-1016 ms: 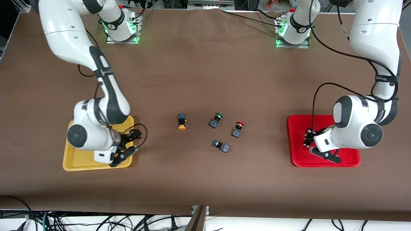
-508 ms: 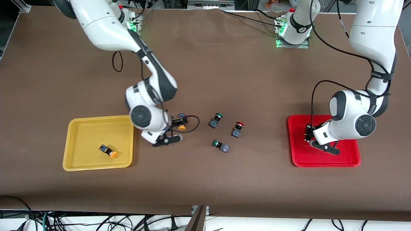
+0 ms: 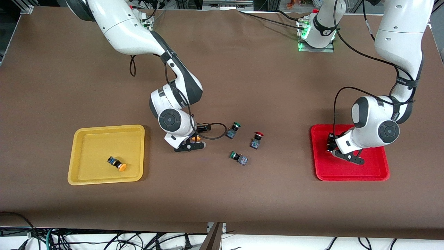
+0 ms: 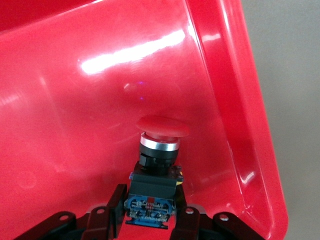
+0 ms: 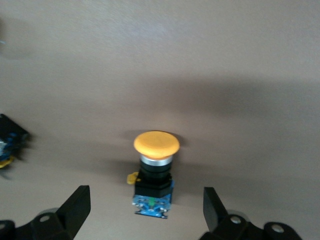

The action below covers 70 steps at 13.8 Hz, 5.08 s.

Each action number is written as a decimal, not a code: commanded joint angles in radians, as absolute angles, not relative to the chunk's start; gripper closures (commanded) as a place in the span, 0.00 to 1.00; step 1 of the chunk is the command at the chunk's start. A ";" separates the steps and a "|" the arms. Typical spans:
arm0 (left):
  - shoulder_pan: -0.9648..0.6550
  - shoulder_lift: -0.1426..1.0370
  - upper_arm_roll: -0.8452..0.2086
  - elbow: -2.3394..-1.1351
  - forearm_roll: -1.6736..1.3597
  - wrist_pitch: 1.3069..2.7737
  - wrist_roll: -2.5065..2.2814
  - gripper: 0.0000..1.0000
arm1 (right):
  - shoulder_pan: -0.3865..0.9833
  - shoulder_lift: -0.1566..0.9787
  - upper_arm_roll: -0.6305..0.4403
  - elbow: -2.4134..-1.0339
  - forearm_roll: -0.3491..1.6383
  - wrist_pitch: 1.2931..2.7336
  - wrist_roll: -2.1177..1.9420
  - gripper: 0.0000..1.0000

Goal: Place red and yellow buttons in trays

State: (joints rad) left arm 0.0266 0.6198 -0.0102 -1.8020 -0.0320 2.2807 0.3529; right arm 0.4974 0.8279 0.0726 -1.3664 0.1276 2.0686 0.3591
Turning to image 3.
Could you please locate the red push button switch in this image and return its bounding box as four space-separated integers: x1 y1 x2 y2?
250 131 264 150
325 134 338 154

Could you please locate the red plastic tray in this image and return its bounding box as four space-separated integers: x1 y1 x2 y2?
310 124 391 182

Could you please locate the yellow plastic tray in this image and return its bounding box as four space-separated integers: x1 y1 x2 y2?
67 125 145 186

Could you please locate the brown table mat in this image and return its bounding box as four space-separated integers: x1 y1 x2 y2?
0 6 444 240

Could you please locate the brown table support beam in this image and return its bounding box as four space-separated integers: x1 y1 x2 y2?
199 222 224 250

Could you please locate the grey metal device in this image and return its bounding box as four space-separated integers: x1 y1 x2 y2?
203 0 254 11

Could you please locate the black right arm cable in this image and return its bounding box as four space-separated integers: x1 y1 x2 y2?
130 56 227 140

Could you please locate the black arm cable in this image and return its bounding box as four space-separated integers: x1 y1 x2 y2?
130 56 227 140
333 0 417 139

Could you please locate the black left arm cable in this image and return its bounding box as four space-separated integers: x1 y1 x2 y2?
333 0 417 139

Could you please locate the green push button switch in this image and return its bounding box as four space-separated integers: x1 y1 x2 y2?
226 122 242 139
229 151 249 166

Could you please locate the white metal bracket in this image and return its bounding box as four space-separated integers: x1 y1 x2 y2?
206 222 227 234

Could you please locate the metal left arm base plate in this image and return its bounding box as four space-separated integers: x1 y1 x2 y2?
298 19 335 53

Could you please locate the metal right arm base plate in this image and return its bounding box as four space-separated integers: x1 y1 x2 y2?
139 10 155 32

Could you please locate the short black table cable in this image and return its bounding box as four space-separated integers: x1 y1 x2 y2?
276 10 301 22

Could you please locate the long black table cable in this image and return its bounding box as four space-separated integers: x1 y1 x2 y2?
238 10 306 30

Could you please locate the teal floor cable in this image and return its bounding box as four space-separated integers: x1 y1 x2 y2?
44 227 57 250

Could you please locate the black arched floor cable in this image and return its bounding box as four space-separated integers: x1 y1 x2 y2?
0 211 39 240

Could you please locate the aluminium frame profile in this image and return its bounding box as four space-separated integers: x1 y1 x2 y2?
20 0 36 15

